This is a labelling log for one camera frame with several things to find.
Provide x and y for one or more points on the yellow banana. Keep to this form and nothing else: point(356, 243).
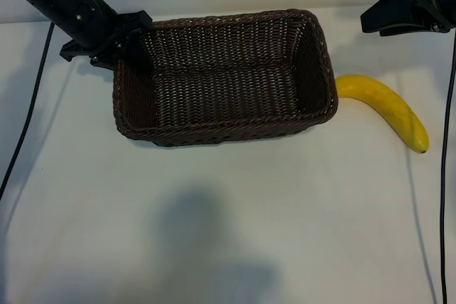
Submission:
point(388, 104)

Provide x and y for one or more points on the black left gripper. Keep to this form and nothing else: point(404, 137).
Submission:
point(78, 15)

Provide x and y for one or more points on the dark brown wicker basket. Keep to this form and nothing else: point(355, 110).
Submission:
point(221, 87)

